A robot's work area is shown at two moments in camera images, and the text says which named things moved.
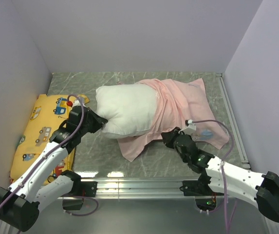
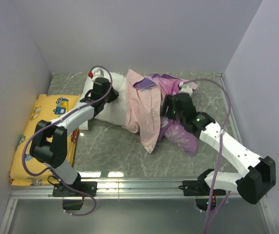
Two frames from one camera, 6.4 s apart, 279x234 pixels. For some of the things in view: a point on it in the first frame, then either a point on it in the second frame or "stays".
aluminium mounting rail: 140,188 stays
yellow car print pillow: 49,112 stays
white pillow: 130,109 -> 114,111
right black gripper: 169,136 -> 168,102
